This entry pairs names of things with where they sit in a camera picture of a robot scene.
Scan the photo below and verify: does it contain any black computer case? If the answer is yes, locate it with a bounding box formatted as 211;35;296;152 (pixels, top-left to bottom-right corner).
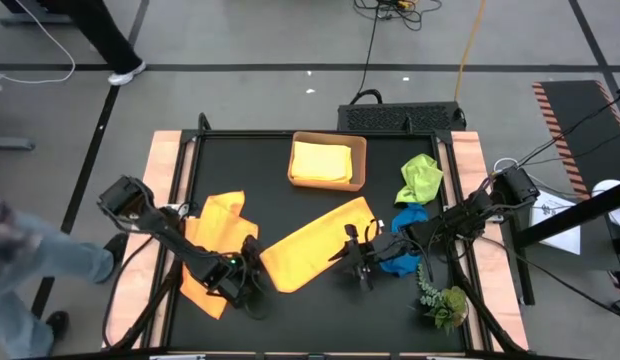
337;101;467;133

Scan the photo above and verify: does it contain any grey floor bar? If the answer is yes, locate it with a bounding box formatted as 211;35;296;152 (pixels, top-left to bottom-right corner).
0;136;36;151

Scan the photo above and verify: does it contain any black metal beam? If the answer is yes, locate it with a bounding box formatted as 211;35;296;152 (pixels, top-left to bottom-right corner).
512;178;620;250

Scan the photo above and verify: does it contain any white round object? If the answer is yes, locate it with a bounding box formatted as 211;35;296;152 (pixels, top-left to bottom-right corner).
591;178;620;227

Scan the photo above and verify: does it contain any orange plastic bin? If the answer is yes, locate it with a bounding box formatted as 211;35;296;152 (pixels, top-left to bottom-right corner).
286;130;368;193

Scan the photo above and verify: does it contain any blue microfiber towel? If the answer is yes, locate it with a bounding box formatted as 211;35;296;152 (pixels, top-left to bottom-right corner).
378;203;430;279

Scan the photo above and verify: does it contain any green microfiber towel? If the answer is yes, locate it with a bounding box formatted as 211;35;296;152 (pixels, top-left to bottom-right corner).
393;153;445;206

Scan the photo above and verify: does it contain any yellow floor cable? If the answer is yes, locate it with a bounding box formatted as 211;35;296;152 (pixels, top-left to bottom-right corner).
453;0;487;103

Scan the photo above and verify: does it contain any long black floor cable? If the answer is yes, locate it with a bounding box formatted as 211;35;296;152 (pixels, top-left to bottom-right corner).
477;233;620;322

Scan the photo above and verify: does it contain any person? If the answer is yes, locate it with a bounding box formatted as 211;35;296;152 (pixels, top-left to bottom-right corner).
0;193;130;360
39;0;147;87

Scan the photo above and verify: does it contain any light wooden side board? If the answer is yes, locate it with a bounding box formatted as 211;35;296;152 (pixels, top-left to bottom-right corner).
448;130;530;351
102;130;196;350

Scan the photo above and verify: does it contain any black support leg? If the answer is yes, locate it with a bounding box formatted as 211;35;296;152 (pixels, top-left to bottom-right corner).
447;249;524;354
107;244;184;351

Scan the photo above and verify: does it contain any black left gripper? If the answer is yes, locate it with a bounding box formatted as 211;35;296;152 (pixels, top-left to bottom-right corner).
217;235;267;310

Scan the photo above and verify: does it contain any white paper sheet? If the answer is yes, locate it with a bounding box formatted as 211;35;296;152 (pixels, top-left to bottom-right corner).
528;192;582;256

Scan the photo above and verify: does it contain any yellow microfiber towel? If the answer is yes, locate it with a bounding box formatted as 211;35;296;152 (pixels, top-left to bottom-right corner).
289;141;354;184

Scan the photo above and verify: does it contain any grey desk foot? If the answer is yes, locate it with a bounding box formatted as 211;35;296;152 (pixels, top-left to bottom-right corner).
0;13;74;27

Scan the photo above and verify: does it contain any black orange striped mat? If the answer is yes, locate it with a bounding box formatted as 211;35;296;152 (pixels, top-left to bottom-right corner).
532;79;620;201

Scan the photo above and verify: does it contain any black cable bundle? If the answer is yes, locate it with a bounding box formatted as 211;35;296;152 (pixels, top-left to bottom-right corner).
353;0;444;32

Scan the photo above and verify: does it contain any orange microfiber towel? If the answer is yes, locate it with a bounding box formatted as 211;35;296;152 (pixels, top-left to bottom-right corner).
179;189;261;321
259;196;386;294

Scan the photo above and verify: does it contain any white floor cable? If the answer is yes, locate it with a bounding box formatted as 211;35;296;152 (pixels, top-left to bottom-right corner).
0;0;77;85

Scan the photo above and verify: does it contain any white cable coil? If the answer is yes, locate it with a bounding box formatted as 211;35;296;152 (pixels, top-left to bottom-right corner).
492;156;522;174

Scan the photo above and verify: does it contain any thin black cable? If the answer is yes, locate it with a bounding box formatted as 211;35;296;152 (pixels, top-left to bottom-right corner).
522;128;620;169
514;94;620;169

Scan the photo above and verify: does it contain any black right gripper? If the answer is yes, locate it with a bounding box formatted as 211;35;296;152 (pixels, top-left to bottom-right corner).
328;223;416;294

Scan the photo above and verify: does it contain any black stand post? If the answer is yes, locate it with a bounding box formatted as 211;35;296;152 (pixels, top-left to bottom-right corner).
509;219;536;307

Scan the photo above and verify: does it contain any artificial green plant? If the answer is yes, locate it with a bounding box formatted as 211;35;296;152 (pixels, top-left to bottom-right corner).
415;263;470;336

